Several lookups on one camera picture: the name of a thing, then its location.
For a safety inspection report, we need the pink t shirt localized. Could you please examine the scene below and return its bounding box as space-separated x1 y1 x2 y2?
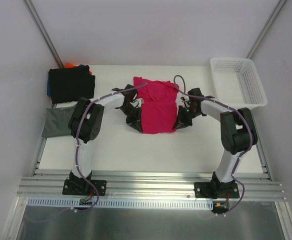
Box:
133 76 178 135

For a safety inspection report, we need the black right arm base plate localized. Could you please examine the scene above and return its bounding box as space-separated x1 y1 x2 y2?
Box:
194 180 240 200

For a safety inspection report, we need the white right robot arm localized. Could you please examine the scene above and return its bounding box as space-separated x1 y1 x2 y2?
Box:
173 96 258 199

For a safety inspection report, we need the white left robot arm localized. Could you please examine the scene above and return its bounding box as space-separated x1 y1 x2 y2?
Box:
68 84 143 194

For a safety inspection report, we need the white slotted cable duct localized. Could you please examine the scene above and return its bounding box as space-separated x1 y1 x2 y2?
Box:
27 197 213 211

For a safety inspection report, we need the grey folded t shirt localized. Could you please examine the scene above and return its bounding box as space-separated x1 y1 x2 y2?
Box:
41 105 76 138

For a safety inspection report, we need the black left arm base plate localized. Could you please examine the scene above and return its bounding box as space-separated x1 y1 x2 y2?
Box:
62 179 107 196

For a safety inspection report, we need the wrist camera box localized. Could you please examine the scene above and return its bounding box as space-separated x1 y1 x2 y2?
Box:
187 87 214 102
112 84 138 102

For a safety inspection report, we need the white plastic basket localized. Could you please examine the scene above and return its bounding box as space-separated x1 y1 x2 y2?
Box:
210 57 268 110

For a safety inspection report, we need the aluminium mounting rail frame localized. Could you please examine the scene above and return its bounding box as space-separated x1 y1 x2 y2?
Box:
17 110 288 202

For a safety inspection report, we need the black folded t shirt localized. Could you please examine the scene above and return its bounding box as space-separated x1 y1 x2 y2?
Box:
48 68 96 104

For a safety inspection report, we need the left aluminium corner post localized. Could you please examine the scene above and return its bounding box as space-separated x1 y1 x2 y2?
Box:
22 0 65 68

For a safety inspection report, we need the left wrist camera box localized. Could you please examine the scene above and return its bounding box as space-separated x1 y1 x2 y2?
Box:
112 84 138 102

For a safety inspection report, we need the aluminium corner post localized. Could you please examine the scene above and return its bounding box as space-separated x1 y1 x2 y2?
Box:
22 0 65 68
246 0 289 59

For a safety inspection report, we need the orange folded t shirt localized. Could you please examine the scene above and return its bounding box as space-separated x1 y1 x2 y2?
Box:
65 62 93 75

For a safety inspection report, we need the right aluminium corner post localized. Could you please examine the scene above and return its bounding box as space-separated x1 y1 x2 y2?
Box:
246 0 289 59

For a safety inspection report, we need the blue folded t shirt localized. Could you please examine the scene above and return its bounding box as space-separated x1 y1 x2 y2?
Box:
46 77 51 98

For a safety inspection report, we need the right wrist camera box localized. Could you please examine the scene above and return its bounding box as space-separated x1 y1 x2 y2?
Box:
187 87 214 102

